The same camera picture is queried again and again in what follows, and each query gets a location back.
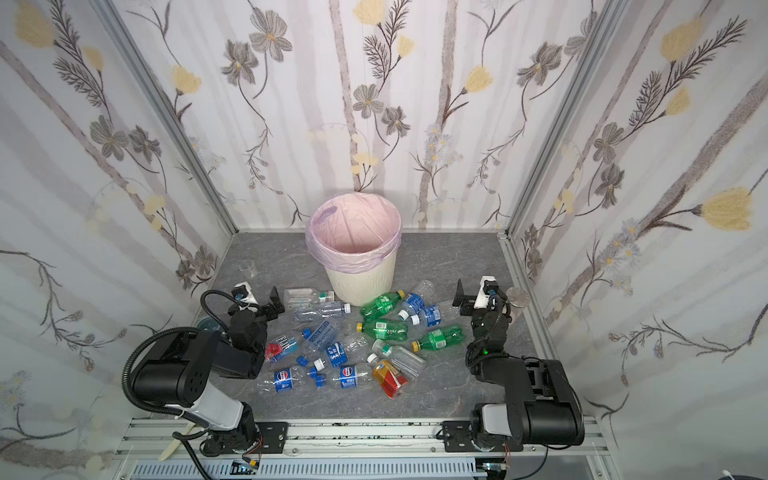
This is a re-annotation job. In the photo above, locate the clear bottle green white cap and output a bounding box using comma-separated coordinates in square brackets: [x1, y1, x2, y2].
[284, 287, 335, 310]

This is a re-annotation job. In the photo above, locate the clear bottle blue label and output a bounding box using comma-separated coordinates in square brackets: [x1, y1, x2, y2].
[398, 280, 435, 321]
[410, 305, 444, 328]

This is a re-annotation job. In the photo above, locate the tall clear blue print bottle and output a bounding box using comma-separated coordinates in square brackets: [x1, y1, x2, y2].
[301, 320, 340, 354]

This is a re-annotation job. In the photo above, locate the blue label bottle white cap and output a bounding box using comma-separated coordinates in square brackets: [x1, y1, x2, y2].
[319, 333, 372, 368]

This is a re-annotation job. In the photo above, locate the red yellow drink bottle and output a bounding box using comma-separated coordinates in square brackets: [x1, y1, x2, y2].
[366, 353, 408, 398]

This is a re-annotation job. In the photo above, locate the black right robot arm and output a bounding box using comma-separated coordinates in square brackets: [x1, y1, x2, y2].
[444, 276, 586, 452]

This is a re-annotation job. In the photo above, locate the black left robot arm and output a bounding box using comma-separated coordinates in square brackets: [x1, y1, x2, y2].
[121, 283, 287, 460]

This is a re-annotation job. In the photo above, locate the cream waste bin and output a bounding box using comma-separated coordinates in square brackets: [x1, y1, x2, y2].
[326, 250, 398, 306]

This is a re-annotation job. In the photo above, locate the pink bin liner bag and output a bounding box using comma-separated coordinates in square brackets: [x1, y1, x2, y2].
[305, 192, 402, 274]

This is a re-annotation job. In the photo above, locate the round glass jar right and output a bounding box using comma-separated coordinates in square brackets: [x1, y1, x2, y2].
[505, 287, 531, 309]

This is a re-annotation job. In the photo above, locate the clear glass cup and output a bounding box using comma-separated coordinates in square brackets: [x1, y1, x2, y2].
[239, 259, 258, 279]

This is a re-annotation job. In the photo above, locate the teal cup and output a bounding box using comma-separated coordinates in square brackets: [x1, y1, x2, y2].
[195, 316, 226, 334]

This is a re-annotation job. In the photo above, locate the Pepsi bottle left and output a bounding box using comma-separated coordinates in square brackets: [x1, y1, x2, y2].
[258, 366, 311, 394]

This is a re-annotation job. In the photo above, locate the pepsi bottle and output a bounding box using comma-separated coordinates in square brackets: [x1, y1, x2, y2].
[315, 364, 372, 390]
[258, 366, 311, 394]

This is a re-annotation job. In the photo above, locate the Pepsi bottle right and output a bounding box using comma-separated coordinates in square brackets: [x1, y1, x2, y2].
[315, 364, 372, 390]

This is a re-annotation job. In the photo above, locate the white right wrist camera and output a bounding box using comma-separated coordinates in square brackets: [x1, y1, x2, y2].
[474, 276, 499, 309]

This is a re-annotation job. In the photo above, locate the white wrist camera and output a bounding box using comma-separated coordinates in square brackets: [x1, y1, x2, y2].
[474, 276, 499, 309]
[231, 282, 258, 306]

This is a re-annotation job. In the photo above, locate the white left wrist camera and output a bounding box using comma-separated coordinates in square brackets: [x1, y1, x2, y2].
[231, 282, 258, 306]

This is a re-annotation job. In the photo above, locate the aluminium rail frame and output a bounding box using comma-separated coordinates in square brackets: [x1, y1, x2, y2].
[108, 418, 621, 479]

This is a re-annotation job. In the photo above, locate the white cable duct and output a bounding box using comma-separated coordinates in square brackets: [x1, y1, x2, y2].
[128, 458, 488, 480]

